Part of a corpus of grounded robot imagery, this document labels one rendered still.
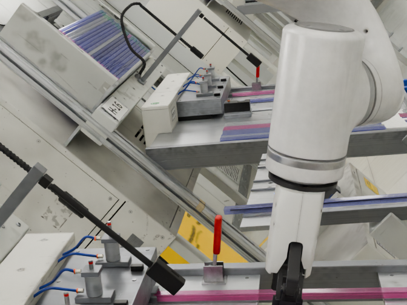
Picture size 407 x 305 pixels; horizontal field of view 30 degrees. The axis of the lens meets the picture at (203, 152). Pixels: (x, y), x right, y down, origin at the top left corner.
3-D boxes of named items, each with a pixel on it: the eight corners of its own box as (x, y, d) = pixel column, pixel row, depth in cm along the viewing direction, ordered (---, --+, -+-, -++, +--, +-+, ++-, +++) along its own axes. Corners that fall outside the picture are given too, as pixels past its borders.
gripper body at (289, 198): (271, 149, 87) (259, 239, 90) (268, 178, 77) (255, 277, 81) (336, 157, 86) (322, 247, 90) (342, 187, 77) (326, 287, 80)
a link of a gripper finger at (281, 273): (281, 236, 83) (275, 279, 85) (281, 256, 78) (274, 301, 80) (307, 239, 83) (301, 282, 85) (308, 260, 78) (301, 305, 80)
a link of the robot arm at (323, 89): (314, 133, 87) (252, 140, 82) (331, 18, 83) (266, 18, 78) (368, 155, 81) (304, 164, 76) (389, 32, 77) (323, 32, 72)
